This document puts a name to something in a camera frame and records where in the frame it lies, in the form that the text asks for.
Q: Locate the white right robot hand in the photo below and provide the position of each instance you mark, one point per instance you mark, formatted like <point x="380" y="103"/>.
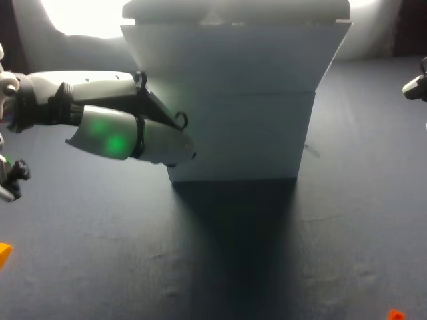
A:
<point x="417" y="88"/>

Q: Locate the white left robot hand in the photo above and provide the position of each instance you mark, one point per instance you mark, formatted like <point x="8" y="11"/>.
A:
<point x="110" y="133"/>

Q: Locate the cardboard box with flaps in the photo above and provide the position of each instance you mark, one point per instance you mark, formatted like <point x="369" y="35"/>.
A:
<point x="233" y="100"/>

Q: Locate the white backdrop cloth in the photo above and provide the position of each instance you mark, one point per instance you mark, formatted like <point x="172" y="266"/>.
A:
<point x="83" y="20"/>

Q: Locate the grey table cloth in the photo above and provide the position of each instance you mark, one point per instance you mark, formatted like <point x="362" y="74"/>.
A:
<point x="83" y="250"/>

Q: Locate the yellow-orange toy block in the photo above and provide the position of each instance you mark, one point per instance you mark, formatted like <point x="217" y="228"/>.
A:
<point x="5" y="255"/>

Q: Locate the orange flat toy block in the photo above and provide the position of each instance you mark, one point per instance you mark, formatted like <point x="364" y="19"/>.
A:
<point x="397" y="315"/>

